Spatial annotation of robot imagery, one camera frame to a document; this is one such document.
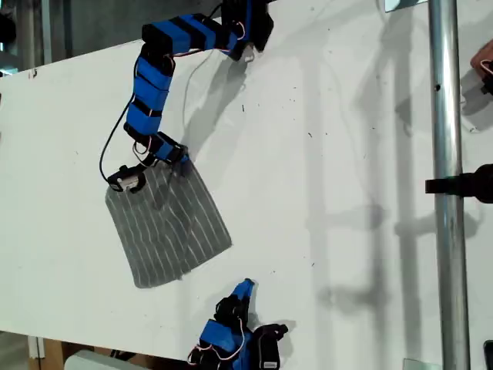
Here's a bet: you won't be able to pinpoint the grey white-striped towel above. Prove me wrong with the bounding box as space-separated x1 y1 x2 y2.
104 157 233 290

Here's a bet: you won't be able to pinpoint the white box under table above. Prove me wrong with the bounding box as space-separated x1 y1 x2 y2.
63 348 149 370

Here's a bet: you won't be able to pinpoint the black post clamp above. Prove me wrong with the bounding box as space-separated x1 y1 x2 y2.
424 163 493 204

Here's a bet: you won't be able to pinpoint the white table bracket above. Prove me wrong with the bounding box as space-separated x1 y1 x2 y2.
26 335 47 360

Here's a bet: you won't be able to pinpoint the black camera cable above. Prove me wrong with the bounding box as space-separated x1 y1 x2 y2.
99 57 139 182

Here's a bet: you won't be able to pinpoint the person's hand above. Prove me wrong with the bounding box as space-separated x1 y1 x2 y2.
470 38 493 84

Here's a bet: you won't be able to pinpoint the black camera stalk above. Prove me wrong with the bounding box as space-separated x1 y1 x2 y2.
119 153 159 173

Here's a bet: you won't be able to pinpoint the black camera box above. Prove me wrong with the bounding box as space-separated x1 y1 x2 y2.
106 164 146 194
252 322 290 370

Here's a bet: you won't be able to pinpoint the wooden table leg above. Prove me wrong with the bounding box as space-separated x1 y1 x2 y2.
38 338 65 370

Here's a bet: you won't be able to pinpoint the steel post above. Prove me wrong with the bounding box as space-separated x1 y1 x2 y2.
427 0 473 370

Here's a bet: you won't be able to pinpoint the black round object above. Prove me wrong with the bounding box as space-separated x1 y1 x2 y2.
0 11 17 44

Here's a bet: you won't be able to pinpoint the red white gripper wire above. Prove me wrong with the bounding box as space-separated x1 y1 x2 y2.
187 316 247 366
132 137 158 167

